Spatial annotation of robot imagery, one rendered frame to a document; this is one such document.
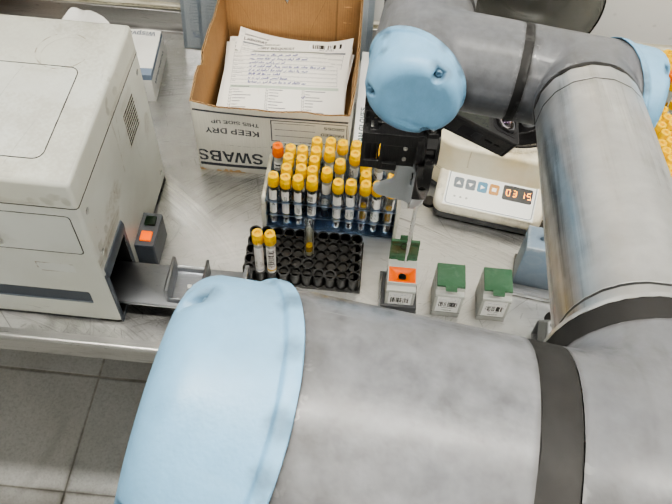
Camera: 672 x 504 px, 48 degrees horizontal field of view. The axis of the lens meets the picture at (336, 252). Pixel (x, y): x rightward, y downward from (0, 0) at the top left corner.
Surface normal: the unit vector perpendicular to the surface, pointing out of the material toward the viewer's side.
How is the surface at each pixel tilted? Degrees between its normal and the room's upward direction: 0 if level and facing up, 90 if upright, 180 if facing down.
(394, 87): 90
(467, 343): 32
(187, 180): 0
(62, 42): 0
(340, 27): 89
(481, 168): 90
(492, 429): 3
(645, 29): 90
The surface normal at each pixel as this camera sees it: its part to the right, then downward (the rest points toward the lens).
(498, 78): -0.15, 0.44
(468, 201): -0.07, -0.18
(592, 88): -0.29, -0.80
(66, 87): 0.04, -0.57
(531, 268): -0.23, 0.79
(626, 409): 0.15, -0.75
